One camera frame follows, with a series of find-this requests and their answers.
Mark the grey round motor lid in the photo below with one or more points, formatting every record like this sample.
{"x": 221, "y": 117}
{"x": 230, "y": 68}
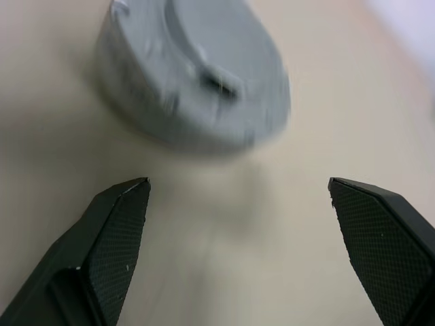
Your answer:
{"x": 190, "y": 78}

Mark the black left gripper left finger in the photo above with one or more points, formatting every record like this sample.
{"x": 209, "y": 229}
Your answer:
{"x": 85, "y": 258}

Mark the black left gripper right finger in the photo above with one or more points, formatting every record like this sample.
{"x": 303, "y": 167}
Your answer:
{"x": 384, "y": 248}

